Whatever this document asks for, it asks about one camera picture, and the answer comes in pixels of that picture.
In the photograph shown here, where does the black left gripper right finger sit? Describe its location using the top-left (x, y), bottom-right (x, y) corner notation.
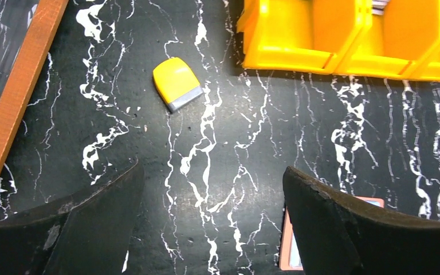
top-left (282, 166), bottom-right (440, 274)

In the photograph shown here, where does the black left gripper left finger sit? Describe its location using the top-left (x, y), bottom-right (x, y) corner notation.
top-left (0, 163), bottom-right (144, 274)

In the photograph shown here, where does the pink leather card holder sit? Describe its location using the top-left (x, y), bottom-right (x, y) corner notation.
top-left (278, 197), bottom-right (386, 272)

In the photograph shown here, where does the card stack middle bin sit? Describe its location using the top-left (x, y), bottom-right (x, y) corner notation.
top-left (372, 0), bottom-right (390, 15)

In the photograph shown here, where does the orange wooden shelf rack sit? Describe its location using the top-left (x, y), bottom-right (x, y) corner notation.
top-left (0, 1), bottom-right (68, 173)

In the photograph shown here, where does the small yellow grey box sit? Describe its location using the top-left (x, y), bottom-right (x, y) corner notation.
top-left (152, 57), bottom-right (204, 113)

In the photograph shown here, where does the yellow three-compartment bin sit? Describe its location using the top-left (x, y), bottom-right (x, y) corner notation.
top-left (237, 1), bottom-right (440, 82)

